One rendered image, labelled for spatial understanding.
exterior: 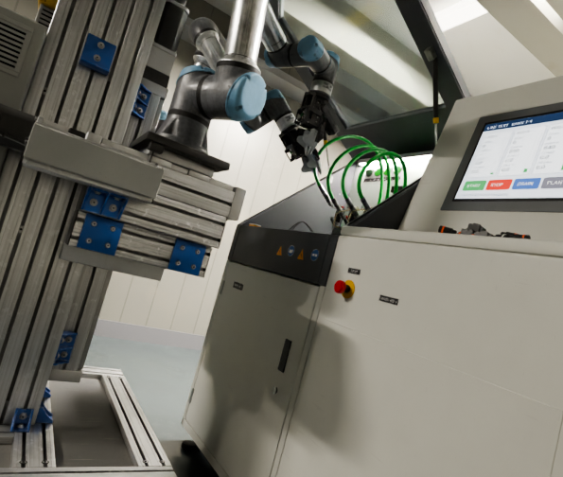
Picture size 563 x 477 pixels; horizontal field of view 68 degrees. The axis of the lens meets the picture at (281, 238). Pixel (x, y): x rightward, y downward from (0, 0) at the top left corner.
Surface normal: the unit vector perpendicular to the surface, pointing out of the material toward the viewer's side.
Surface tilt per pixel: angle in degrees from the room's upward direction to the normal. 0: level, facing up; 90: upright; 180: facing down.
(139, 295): 90
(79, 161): 90
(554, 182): 76
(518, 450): 90
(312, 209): 90
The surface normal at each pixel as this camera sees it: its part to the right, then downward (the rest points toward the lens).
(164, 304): 0.51, 0.07
